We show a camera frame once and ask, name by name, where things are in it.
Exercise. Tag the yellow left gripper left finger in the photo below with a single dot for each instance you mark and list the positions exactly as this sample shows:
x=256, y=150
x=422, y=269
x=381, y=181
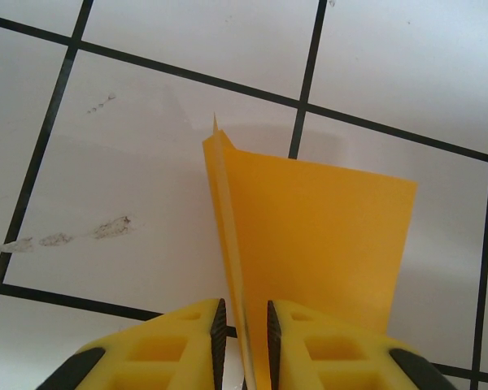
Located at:
x=158, y=357

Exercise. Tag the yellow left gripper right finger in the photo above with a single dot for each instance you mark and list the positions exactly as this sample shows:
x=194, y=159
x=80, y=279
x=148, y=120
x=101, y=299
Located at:
x=341, y=357

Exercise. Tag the orange cloth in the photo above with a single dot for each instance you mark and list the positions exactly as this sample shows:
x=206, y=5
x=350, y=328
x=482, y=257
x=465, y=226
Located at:
x=309, y=227

